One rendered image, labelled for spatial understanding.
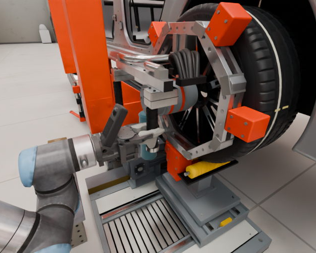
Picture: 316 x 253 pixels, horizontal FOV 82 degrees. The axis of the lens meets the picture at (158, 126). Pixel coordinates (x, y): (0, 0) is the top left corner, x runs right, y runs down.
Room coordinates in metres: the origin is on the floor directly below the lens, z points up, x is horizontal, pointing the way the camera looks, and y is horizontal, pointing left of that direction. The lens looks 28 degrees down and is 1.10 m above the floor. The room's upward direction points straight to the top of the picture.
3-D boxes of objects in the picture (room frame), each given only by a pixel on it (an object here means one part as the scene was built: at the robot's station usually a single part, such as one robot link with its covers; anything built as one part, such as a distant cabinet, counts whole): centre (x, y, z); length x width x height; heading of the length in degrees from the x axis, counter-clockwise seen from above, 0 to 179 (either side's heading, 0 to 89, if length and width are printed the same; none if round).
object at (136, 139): (0.45, 0.06, 0.82); 0.09 x 0.05 x 0.02; 111
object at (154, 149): (0.50, 0.02, 0.83); 0.04 x 0.04 x 0.16
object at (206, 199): (0.84, -0.26, 0.32); 0.40 x 0.30 x 0.28; 28
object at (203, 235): (0.84, -0.26, 0.13); 0.50 x 0.36 x 0.10; 28
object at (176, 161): (0.78, -0.14, 0.48); 0.16 x 0.12 x 0.17; 118
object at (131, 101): (1.24, 0.08, 0.69); 0.52 x 0.17 x 0.35; 118
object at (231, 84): (0.76, -0.11, 0.85); 0.54 x 0.07 x 0.54; 28
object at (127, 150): (0.44, 0.12, 0.80); 0.12 x 0.08 x 0.09; 118
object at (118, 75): (0.81, 0.15, 0.93); 0.09 x 0.05 x 0.05; 118
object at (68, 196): (0.35, 0.27, 0.69); 0.12 x 0.09 x 0.12; 17
